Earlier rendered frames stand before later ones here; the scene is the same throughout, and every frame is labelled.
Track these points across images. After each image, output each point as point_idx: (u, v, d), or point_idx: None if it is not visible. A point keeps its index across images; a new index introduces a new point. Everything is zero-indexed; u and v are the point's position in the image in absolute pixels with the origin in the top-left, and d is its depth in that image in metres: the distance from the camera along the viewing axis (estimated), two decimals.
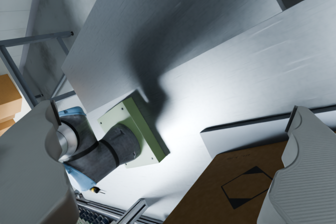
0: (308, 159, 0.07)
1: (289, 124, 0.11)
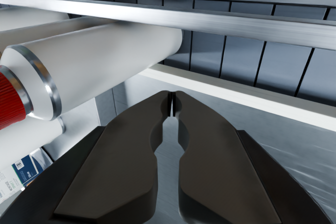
0: (198, 136, 0.08)
1: (174, 109, 0.12)
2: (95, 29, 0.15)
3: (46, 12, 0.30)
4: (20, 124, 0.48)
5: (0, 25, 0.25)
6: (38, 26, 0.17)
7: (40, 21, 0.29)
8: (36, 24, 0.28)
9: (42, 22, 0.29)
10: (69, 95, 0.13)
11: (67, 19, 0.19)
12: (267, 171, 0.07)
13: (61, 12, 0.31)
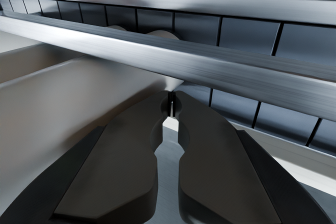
0: (197, 136, 0.08)
1: (174, 109, 0.12)
2: (48, 76, 0.09)
3: None
4: None
5: None
6: None
7: (9, 39, 0.22)
8: (4, 44, 0.22)
9: (12, 40, 0.22)
10: None
11: (22, 48, 0.13)
12: (267, 171, 0.07)
13: None
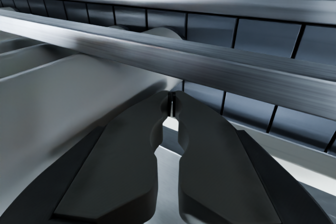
0: (197, 136, 0.08)
1: (174, 109, 0.12)
2: (51, 74, 0.09)
3: None
4: None
5: None
6: None
7: None
8: None
9: None
10: None
11: (19, 48, 0.13)
12: (267, 171, 0.07)
13: None
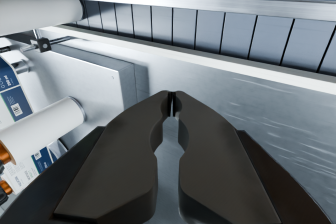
0: (198, 136, 0.08)
1: (174, 109, 0.12)
2: None
3: None
4: (47, 113, 0.51)
5: None
6: None
7: None
8: None
9: None
10: None
11: None
12: (267, 171, 0.07)
13: None
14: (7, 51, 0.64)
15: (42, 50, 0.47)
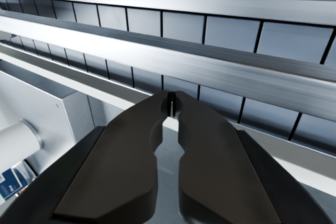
0: (198, 136, 0.08)
1: (174, 109, 0.12)
2: None
3: None
4: None
5: None
6: None
7: None
8: None
9: None
10: None
11: None
12: (267, 171, 0.07)
13: None
14: None
15: None
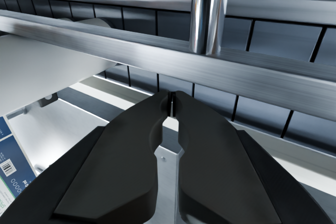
0: (198, 136, 0.08)
1: (174, 109, 0.12)
2: None
3: None
4: None
5: None
6: None
7: None
8: None
9: None
10: None
11: None
12: (267, 171, 0.07)
13: None
14: None
15: (44, 103, 0.29)
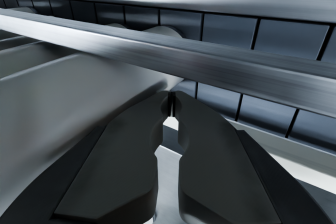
0: (197, 136, 0.08)
1: (173, 109, 0.12)
2: (53, 74, 0.09)
3: None
4: None
5: None
6: None
7: None
8: None
9: None
10: None
11: (18, 46, 0.13)
12: (267, 171, 0.07)
13: None
14: None
15: None
